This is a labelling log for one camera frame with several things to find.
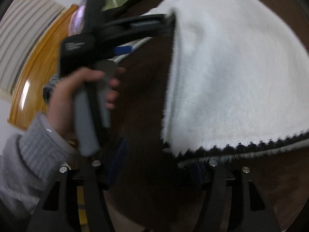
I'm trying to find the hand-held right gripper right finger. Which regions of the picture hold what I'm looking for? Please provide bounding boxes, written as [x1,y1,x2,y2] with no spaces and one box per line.
[188,159,282,232]

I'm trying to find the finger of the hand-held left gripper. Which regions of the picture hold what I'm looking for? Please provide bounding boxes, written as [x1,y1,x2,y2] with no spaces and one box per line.
[110,36,152,63]
[104,13,176,38]

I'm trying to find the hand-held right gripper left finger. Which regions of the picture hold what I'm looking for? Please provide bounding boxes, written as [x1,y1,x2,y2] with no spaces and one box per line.
[25,138,128,232]

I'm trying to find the white cardigan with black trim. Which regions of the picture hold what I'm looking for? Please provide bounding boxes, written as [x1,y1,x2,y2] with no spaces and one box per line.
[138,0,309,168]

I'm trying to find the person's left hand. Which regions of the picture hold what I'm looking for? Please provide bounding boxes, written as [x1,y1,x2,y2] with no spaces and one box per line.
[47,66,126,148]

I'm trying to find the brown bed blanket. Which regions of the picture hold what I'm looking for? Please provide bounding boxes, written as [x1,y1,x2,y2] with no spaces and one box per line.
[101,0,309,232]

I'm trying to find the wooden headboard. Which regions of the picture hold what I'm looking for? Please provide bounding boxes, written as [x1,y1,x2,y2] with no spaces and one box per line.
[8,0,119,130]

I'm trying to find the window blinds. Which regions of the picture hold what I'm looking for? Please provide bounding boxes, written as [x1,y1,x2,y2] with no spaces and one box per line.
[0,0,65,90]

